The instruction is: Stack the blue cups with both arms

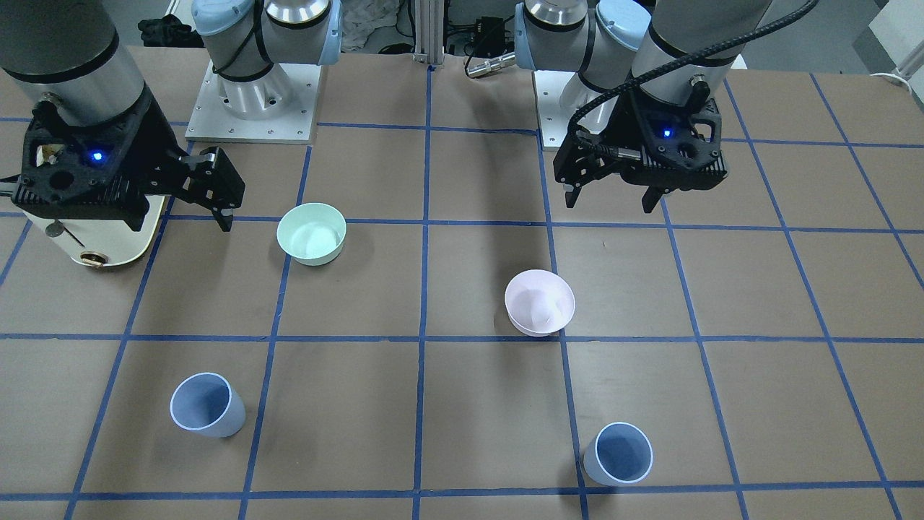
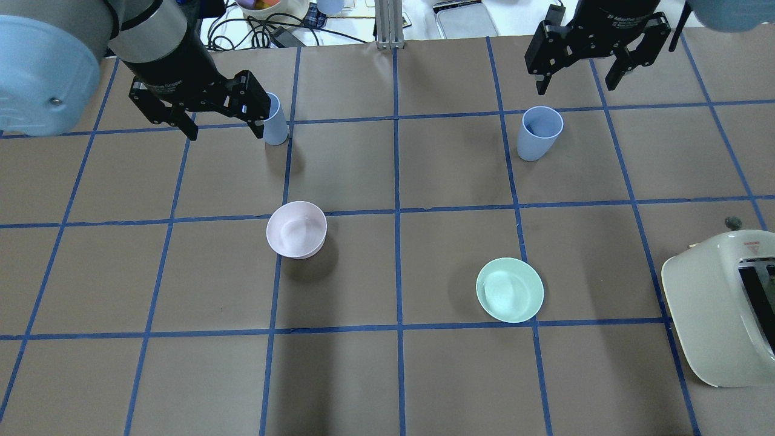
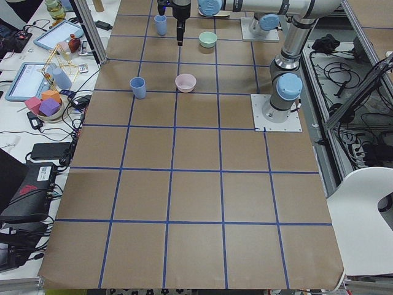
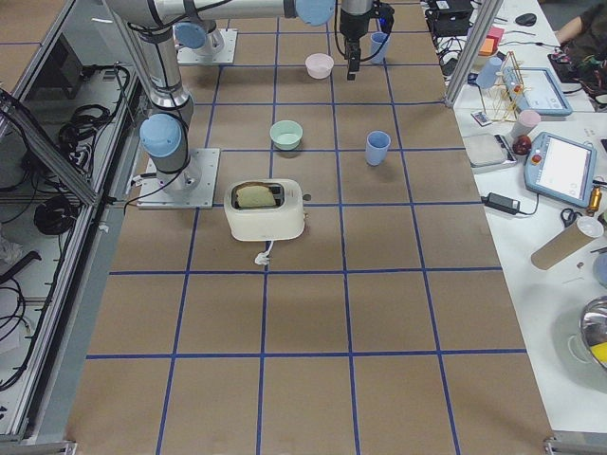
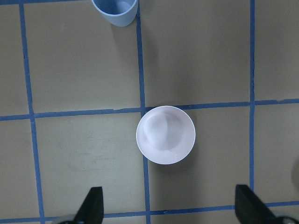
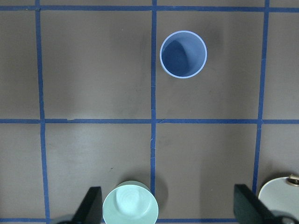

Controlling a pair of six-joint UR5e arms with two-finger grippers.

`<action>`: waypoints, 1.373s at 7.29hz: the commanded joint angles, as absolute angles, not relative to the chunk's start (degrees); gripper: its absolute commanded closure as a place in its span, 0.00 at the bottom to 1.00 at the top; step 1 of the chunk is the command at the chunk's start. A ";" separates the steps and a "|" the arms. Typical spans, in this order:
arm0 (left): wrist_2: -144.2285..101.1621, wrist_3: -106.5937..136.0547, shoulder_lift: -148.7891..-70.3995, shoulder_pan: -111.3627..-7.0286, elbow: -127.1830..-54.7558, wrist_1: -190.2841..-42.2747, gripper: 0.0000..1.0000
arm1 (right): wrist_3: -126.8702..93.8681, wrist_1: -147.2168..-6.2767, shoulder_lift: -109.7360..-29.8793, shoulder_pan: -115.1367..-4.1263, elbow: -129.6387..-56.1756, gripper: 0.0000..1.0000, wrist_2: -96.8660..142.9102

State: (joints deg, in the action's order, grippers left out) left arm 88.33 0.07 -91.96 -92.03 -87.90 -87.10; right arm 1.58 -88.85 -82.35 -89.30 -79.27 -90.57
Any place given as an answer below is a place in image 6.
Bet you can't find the mint green bowl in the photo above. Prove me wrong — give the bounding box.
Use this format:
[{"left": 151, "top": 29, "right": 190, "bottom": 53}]
[{"left": 102, "top": 181, "right": 159, "bottom": 224}]

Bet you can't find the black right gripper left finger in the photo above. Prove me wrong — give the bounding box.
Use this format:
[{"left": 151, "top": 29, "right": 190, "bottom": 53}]
[{"left": 71, "top": 187, "right": 102, "bottom": 224}]

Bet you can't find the cream white plate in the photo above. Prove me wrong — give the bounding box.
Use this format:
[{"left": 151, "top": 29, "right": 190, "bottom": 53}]
[{"left": 258, "top": 175, "right": 299, "bottom": 219}]

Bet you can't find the blue plastic cup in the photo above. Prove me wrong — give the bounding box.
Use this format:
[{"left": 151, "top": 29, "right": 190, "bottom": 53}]
[{"left": 159, "top": 30, "right": 207, "bottom": 79}]

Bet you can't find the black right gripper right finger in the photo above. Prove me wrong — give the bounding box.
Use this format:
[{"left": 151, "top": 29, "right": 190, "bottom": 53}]
[{"left": 234, "top": 184, "right": 286, "bottom": 224}]

